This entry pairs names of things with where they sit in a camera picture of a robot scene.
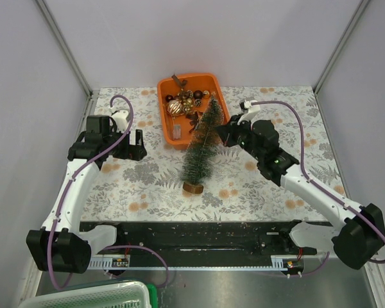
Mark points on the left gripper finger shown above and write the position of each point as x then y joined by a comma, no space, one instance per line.
136,152
139,138

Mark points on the large gold striped bauble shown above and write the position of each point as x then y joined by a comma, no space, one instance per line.
174,108

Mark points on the dark brown bauble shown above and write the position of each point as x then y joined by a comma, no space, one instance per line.
198,94

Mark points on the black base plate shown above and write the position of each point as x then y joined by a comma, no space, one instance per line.
160,239

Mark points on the white slotted cable duct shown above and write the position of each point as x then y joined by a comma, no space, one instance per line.
188,262

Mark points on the white plastic basket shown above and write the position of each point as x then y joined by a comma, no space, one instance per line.
123,294

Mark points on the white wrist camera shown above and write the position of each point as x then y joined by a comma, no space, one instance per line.
249,109
122,119

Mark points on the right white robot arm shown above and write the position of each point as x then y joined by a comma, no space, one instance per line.
356,233

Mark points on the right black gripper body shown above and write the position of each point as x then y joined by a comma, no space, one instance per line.
243,134

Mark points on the frosted pine cone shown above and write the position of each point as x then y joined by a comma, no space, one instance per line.
197,102

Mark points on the orange plastic bin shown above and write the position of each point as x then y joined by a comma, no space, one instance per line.
195,81

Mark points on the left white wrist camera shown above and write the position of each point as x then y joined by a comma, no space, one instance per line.
122,119

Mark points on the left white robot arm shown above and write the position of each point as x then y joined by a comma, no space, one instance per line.
59,245

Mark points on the floral patterned table mat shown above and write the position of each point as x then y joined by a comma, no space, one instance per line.
151,190

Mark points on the small green christmas tree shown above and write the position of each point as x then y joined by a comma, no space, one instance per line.
202,149

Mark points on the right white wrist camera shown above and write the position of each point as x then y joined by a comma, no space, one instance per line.
249,109

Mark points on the brown ribbon bow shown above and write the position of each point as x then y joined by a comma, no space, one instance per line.
194,119

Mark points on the green plastic basket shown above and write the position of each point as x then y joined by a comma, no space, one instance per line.
153,295

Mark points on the clear led battery box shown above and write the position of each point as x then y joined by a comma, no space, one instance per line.
177,132

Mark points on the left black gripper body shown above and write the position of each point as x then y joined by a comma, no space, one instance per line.
122,151

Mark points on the brown ribbon on rim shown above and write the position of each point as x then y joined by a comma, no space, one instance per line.
178,81

